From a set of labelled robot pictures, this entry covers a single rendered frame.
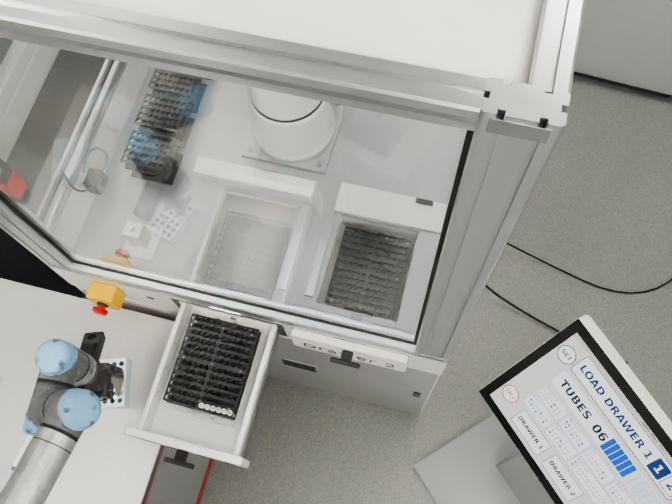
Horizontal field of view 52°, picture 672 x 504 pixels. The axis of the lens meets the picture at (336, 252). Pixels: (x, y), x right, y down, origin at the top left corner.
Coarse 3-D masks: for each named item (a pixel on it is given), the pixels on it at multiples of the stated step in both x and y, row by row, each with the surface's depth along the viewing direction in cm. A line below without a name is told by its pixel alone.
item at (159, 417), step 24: (192, 312) 181; (216, 312) 181; (264, 336) 178; (168, 360) 172; (264, 360) 170; (264, 384) 173; (168, 408) 172; (240, 408) 171; (168, 432) 170; (192, 432) 170; (216, 432) 170; (240, 432) 164; (240, 456) 164
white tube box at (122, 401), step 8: (104, 360) 182; (112, 360) 181; (120, 360) 181; (128, 360) 183; (128, 368) 182; (128, 376) 182; (128, 384) 181; (128, 392) 181; (112, 400) 179; (120, 400) 180; (128, 400) 180; (104, 408) 179; (112, 408) 180
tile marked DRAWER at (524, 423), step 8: (520, 416) 151; (528, 416) 150; (520, 424) 152; (528, 424) 150; (520, 432) 152; (528, 432) 151; (536, 432) 149; (528, 440) 151; (536, 440) 150; (544, 440) 148; (536, 448) 150; (544, 448) 149
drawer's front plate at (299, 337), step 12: (300, 336) 168; (312, 336) 168; (324, 336) 168; (312, 348) 177; (324, 348) 173; (336, 348) 169; (348, 348) 166; (360, 348) 166; (372, 348) 166; (360, 360) 175; (372, 360) 171; (384, 360) 168; (396, 360) 165
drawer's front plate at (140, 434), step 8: (128, 432) 161; (136, 432) 161; (144, 432) 161; (152, 440) 161; (160, 440) 160; (168, 440) 160; (176, 440) 160; (176, 448) 165; (184, 448) 160; (192, 448) 160; (200, 448) 159; (208, 448) 159; (208, 456) 159; (216, 456) 159; (224, 456) 159; (232, 456) 158; (240, 464) 158; (248, 464) 167
